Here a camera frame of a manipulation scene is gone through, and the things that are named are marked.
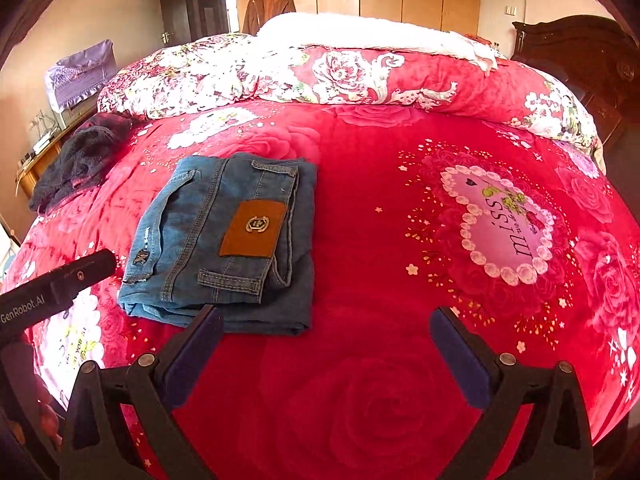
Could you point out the wooden side desk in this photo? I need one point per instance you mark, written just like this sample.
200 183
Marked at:
45 155

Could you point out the red rose printed bed blanket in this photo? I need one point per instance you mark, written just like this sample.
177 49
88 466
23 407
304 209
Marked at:
370 270

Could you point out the dark crumpled garment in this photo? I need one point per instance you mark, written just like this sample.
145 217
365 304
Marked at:
82 160

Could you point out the white box on desk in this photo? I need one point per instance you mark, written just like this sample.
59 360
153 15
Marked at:
43 142

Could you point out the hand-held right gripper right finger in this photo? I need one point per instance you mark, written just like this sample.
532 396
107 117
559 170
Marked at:
462 360

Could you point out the wooden room door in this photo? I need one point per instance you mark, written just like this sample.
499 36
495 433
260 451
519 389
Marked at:
175 10

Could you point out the purple cloth covered appliance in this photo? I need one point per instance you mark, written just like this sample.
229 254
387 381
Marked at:
80 77

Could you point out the brown hanging jacket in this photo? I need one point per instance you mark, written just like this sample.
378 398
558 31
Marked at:
267 12

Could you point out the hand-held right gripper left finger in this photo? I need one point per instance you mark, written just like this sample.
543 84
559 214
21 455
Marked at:
194 355

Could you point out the folded red floral quilt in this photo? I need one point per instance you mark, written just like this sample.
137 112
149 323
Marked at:
350 77

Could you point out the blue denim pants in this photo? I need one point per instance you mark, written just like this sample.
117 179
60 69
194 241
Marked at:
220 250

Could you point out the white fleece blanket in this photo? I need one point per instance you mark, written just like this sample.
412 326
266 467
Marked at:
370 35

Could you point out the dark carved wooden headboard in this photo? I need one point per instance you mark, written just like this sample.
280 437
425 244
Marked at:
590 65

